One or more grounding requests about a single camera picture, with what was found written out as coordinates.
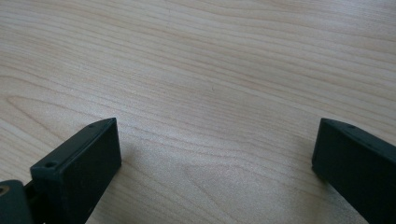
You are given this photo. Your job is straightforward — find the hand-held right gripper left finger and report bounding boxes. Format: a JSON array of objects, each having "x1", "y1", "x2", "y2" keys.
[{"x1": 30, "y1": 117, "x2": 122, "y2": 224}]

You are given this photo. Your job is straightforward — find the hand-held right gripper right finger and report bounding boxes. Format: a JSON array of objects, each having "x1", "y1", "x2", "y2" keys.
[{"x1": 311, "y1": 118, "x2": 396, "y2": 224}]

